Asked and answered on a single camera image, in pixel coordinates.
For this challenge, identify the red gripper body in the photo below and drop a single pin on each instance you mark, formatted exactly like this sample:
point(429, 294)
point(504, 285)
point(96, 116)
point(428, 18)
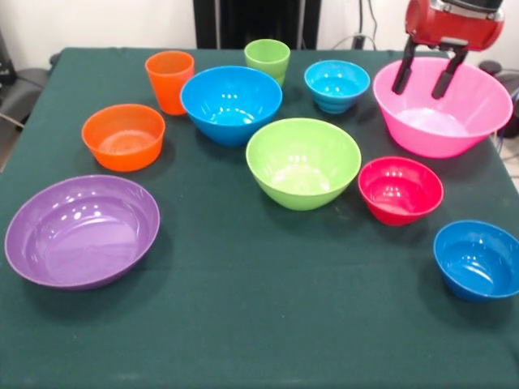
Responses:
point(450, 28)

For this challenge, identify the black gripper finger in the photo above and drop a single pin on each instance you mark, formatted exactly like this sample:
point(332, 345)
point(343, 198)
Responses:
point(444, 81)
point(403, 69)

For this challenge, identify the large pink bowl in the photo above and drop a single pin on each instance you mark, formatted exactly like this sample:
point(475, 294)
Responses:
point(478, 105)

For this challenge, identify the black power plug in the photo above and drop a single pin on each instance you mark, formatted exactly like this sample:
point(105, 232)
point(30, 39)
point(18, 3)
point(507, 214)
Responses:
point(359, 41)

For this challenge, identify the black floor stand base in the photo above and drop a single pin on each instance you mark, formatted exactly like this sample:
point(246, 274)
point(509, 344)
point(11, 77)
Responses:
point(24, 89)
point(509, 77)

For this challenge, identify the small ribbed cyan bowl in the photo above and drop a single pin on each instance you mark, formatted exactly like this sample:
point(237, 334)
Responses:
point(336, 87)

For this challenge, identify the red bowl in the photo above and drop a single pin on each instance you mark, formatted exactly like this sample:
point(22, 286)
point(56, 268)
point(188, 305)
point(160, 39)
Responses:
point(399, 190)

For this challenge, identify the green cup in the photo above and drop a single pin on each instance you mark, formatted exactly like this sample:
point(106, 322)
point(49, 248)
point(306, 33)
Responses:
point(267, 61)

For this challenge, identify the green bowl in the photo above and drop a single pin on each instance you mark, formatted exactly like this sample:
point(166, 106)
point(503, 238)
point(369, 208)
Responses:
point(302, 162)

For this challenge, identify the large light blue bowl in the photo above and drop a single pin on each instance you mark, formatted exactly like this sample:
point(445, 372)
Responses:
point(227, 101)

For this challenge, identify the small dark blue bowl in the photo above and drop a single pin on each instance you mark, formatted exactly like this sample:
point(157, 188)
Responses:
point(474, 259)

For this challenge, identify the orange cup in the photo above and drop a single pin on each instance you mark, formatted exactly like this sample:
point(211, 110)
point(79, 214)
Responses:
point(168, 89)

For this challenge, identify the dark green tablecloth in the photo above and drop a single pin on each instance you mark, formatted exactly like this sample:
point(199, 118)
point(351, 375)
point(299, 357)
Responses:
point(259, 283)

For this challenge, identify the orange bowl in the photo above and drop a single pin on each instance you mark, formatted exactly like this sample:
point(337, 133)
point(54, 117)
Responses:
point(121, 156)

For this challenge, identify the purple bowl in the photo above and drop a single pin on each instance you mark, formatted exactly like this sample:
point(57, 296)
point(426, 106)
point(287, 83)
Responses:
point(81, 243)

